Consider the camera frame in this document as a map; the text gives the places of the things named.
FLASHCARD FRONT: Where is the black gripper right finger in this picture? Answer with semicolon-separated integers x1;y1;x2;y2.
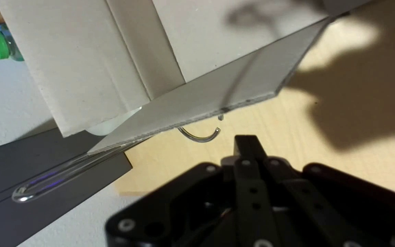
247;134;395;247

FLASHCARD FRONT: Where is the thin metal wire hook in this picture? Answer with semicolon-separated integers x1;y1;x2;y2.
175;113;222;144

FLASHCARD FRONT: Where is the grey cardboard box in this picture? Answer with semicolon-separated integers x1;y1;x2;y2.
0;0;377;156

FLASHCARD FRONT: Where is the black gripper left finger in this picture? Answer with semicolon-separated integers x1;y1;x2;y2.
105;134;271;247

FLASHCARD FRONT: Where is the grey plastic bin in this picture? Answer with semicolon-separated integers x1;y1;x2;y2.
0;127;133;247

